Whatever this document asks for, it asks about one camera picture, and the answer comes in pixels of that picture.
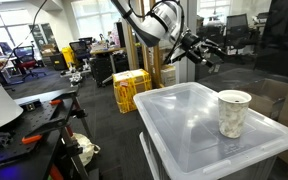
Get clear plastic storage bin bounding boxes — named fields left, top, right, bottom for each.
left=132, top=81, right=288, bottom=180

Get black equipment cabinet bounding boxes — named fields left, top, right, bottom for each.
left=89, top=54, right=116, bottom=88

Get yellow bin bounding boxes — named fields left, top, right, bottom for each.
left=61, top=46, right=79, bottom=70

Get stacked white cardboard boxes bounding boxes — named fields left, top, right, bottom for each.
left=158, top=46, right=177, bottom=88

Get black perforated work table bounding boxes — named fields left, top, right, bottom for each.
left=0, top=87, right=100, bottom=180

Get yellow crate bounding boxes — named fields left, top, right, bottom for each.
left=112, top=68, right=153, bottom=115

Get black high-back office chair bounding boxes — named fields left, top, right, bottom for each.
left=223, top=13, right=252, bottom=52

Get white patterned paper cup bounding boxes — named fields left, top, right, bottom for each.
left=217, top=89, right=253, bottom=139

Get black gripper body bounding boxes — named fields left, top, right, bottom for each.
left=180, top=31, right=208, bottom=65

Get small black drawer cabinet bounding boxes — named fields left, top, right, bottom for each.
left=48, top=52, right=69, bottom=72

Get dark cabinet with labels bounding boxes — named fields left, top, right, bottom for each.
left=195, top=43, right=226, bottom=81

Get office chair with red seat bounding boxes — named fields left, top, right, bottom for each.
left=12, top=45, right=48, bottom=83

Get wooden desk top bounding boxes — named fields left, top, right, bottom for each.
left=89, top=46, right=127, bottom=56

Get black mesh office chair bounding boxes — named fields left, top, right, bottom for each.
left=68, top=40, right=92, bottom=71

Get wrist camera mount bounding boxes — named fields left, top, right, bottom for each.
left=165, top=49, right=189, bottom=65

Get black hanging cable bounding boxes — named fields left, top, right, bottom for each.
left=0, top=0, right=49, bottom=73

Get grey plastic storage bin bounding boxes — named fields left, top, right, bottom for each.
left=138, top=131, right=278, bottom=180

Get white plastic bag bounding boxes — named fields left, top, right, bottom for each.
left=71, top=132, right=102, bottom=167

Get orange clamp handle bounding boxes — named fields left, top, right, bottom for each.
left=48, top=98, right=64, bottom=106
left=21, top=134, right=44, bottom=145

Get brown cardboard box with flap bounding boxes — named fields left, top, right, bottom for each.
left=248, top=78, right=288, bottom=122

